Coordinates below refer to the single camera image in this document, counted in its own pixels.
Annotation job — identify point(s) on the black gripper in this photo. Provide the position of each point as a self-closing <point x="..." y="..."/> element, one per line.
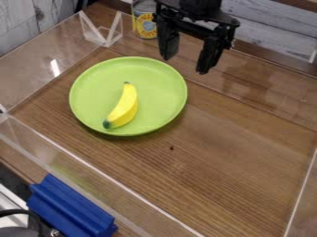
<point x="196" y="10"/>

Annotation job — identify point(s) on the yellow toy banana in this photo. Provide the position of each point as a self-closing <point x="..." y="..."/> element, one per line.
<point x="125" y="109"/>

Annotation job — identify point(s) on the green plate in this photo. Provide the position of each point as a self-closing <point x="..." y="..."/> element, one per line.
<point x="97" y="87"/>

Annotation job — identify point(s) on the yellow labelled tin can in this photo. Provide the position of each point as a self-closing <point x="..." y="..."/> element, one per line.
<point x="143" y="24"/>

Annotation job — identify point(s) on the blue plastic clamp block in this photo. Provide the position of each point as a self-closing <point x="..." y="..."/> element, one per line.
<point x="68" y="211"/>

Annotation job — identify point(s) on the clear acrylic triangular bracket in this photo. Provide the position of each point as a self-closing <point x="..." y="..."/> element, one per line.
<point x="101" y="35"/>

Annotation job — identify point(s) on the clear acrylic enclosure wall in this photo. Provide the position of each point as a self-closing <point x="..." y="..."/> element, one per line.
<point x="33" y="154"/>

